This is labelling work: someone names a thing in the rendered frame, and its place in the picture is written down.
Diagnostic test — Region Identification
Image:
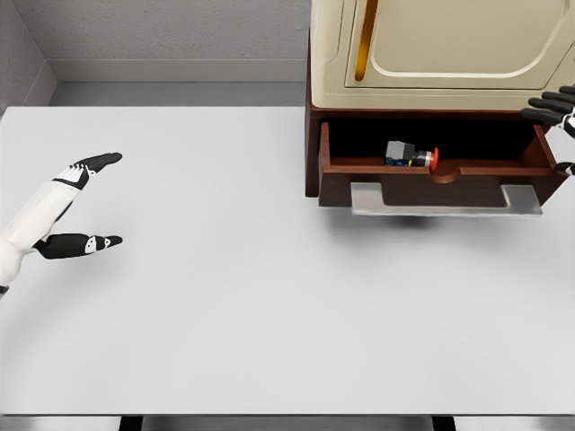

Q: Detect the cream and brown cabinet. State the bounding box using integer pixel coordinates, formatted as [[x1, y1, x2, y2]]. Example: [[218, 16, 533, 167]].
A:
[[305, 0, 575, 198]]

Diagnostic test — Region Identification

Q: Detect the grey switch with red button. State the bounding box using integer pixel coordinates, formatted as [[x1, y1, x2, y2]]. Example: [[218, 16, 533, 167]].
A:
[[384, 139, 440, 174]]

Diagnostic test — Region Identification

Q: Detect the cream cabinet door, gold handle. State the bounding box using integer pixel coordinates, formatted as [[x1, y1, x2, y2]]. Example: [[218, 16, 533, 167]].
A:
[[343, 0, 572, 91]]

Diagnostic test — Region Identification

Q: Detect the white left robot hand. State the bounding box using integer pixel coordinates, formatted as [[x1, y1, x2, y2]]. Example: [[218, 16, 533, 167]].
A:
[[0, 152, 124, 273]]

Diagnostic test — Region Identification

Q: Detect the brown wooden drawer, silver handle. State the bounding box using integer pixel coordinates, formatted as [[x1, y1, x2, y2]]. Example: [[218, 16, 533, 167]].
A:
[[317, 117, 571, 218]]

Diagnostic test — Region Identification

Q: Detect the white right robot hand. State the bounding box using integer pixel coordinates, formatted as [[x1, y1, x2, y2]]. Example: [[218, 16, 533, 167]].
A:
[[520, 84, 575, 178]]

